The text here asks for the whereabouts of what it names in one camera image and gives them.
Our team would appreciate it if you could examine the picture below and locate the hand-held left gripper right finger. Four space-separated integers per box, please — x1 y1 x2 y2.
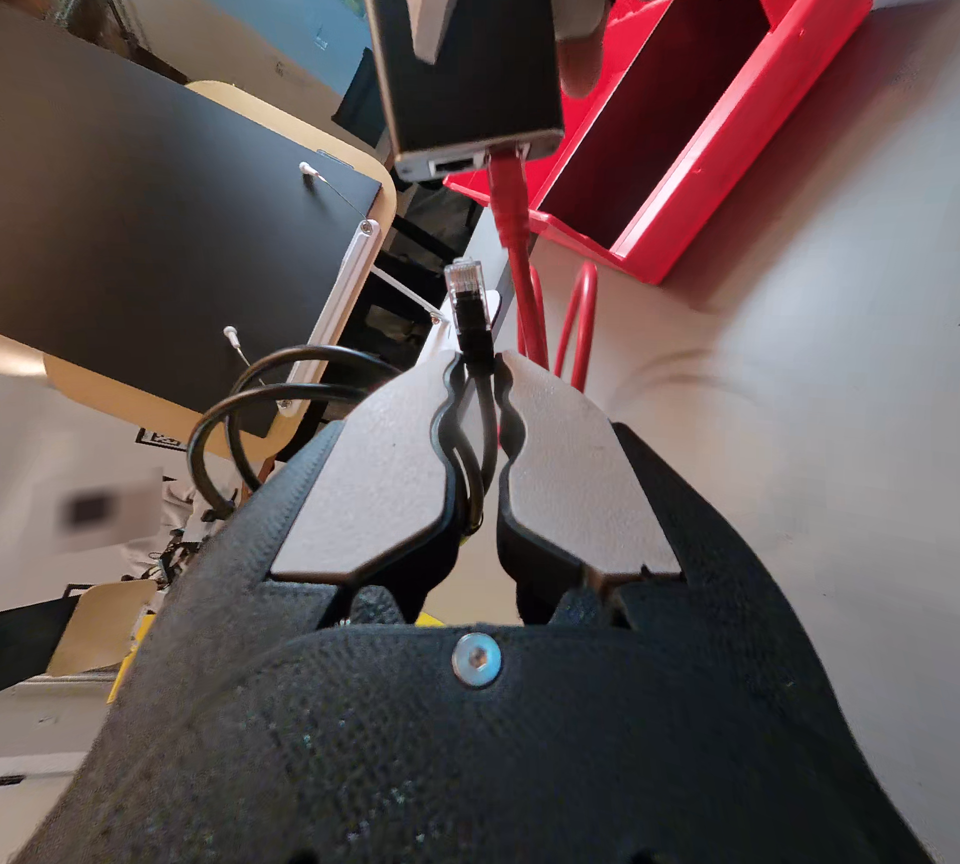
493 351 684 626

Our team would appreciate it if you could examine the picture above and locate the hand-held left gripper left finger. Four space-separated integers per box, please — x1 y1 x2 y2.
268 351 469 622

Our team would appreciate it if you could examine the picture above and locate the black network switch box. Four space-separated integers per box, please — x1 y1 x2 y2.
354 0 566 184

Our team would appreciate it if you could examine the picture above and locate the black ethernet cable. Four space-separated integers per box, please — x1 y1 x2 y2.
186 256 502 542

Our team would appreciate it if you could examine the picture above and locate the red ethernet cable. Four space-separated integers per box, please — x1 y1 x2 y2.
486 147 601 392

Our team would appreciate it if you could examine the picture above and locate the red plastic bin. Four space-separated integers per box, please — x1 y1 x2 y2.
442 0 913 286

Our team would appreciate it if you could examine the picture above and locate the cardboard box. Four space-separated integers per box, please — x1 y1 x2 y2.
45 577 160 677

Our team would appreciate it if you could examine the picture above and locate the black board with wooden rim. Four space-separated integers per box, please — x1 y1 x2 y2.
0 5 399 463

